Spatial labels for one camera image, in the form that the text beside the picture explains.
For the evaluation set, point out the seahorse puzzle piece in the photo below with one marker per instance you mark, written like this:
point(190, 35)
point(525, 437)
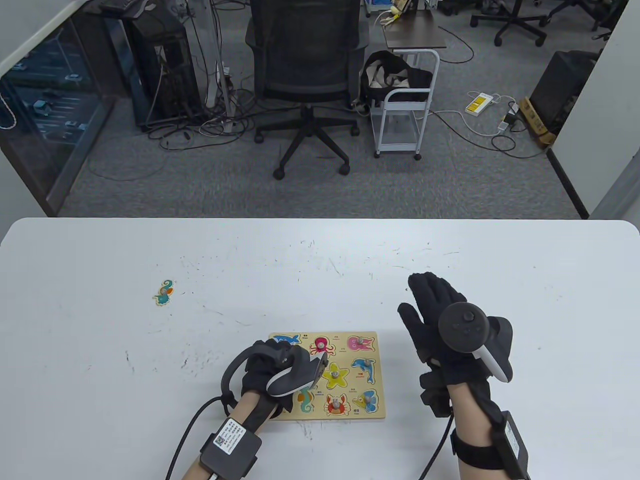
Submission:
point(164, 292)

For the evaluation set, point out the black labelled wrist box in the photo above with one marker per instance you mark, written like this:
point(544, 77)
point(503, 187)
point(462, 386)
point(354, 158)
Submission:
point(515, 445)
point(230, 445)

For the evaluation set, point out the black computer tower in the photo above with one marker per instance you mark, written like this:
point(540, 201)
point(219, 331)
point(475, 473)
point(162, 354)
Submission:
point(170, 65)

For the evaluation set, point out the yellow white power strip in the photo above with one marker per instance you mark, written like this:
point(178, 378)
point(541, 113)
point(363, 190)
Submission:
point(478, 104)

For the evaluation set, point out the wooden animal puzzle frame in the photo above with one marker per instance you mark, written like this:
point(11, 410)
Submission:
point(352, 387)

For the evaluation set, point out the yellow starfish puzzle piece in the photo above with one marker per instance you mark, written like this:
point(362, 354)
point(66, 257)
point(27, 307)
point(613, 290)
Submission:
point(336, 375)

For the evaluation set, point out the red crab puzzle piece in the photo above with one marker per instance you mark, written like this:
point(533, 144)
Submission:
point(336, 405)

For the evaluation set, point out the white desk leg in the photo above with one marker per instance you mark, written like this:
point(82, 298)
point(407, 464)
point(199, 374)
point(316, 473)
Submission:
point(222, 75)

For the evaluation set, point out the cardboard box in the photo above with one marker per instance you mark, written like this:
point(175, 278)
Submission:
point(536, 122)

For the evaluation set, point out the power adapter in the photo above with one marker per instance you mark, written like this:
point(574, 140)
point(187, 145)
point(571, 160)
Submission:
point(509, 120)

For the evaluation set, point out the white rolling cart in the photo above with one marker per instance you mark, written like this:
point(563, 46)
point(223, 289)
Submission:
point(407, 93)

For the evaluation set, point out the plain wooden puzzle piece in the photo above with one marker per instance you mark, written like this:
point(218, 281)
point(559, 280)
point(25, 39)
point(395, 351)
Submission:
point(321, 345)
point(289, 340)

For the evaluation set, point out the glass partition panel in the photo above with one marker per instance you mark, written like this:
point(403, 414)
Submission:
point(55, 115)

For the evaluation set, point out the dark brown side desk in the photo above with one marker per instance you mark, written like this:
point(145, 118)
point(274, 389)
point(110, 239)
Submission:
point(415, 32)

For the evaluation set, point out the person's left forearm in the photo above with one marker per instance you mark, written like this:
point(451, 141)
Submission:
point(245, 410)

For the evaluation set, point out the black mesh office chair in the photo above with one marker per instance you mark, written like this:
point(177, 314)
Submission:
point(305, 50)

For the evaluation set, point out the black white handheld controller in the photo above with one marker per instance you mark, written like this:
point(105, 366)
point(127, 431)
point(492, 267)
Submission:
point(462, 325)
point(295, 375)

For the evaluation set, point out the person's right hand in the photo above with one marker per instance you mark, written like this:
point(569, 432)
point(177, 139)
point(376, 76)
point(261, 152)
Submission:
point(425, 312)

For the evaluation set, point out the black cabinet box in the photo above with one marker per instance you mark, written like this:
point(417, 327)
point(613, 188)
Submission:
point(562, 85)

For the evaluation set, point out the black swivel office chair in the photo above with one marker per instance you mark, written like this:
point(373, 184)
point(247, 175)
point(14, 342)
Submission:
point(517, 20)
point(580, 7)

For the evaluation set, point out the yellow blue fish puzzle piece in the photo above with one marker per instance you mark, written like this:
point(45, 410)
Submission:
point(366, 400)

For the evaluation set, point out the black bag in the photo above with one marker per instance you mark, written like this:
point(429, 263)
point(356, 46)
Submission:
point(385, 62)

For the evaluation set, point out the pink wooden puzzle piece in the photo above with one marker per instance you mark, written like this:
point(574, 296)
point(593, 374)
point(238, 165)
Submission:
point(361, 343)

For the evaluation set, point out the black keyboard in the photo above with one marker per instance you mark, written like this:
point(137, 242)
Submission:
point(122, 6)

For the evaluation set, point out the person's right forearm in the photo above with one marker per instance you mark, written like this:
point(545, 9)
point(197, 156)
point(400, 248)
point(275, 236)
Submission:
point(470, 415)

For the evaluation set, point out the person's left hand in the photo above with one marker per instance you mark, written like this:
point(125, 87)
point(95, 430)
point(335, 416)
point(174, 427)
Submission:
point(257, 367)

